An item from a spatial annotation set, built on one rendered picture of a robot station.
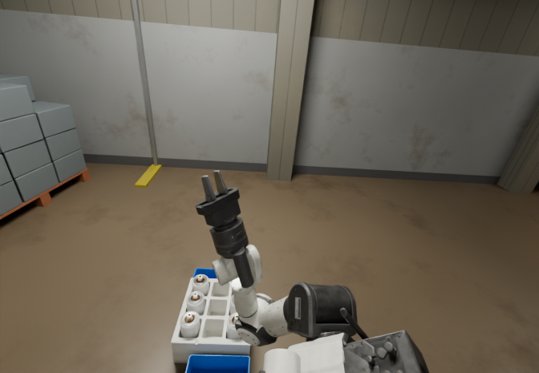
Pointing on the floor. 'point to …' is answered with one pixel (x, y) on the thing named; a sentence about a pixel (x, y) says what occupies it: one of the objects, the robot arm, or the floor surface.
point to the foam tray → (208, 327)
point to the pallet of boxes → (34, 147)
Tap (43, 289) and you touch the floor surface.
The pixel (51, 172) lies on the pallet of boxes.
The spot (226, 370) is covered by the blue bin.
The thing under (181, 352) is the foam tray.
